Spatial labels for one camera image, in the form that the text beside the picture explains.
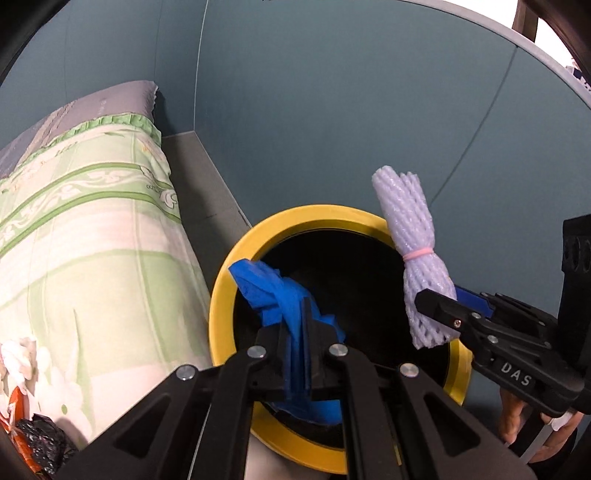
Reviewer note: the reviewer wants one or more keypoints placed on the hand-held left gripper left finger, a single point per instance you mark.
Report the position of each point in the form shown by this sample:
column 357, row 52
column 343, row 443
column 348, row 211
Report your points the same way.
column 272, row 364

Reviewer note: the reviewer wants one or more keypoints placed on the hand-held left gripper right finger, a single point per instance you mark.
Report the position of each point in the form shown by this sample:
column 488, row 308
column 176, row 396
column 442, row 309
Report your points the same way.
column 323, row 364

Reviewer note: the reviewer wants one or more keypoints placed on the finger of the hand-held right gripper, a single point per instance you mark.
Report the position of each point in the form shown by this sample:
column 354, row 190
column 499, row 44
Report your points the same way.
column 471, row 300
column 443, row 314

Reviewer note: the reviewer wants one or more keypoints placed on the yellow trash bin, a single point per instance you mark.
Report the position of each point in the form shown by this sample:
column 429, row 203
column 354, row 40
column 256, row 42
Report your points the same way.
column 221, row 318

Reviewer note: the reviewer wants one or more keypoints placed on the blue cloth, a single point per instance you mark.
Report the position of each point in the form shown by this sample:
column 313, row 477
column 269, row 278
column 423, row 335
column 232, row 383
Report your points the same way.
column 277, row 295

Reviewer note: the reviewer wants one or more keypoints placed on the lilac foam net pink band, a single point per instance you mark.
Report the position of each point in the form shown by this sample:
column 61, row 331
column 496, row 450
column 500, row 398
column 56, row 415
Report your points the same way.
column 406, row 217

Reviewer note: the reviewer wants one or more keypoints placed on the person's right hand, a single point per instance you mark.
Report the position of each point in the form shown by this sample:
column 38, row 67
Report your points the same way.
column 510, row 420

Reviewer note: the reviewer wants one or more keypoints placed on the crumpled black plastic bag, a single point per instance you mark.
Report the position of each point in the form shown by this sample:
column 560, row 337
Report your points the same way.
column 41, row 438

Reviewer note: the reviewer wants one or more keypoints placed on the white tissue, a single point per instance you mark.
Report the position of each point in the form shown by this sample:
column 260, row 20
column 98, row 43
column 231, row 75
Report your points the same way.
column 23, row 364

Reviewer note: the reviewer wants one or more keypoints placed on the orange snack wrapper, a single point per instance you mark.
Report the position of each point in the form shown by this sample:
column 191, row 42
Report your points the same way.
column 16, row 401

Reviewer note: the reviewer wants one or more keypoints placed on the wooden furniture leg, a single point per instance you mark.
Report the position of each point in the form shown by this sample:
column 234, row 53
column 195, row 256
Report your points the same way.
column 526, row 18

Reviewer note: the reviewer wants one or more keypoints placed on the grey bed sheet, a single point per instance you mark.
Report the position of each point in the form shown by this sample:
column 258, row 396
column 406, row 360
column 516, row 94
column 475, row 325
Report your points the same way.
column 92, row 106

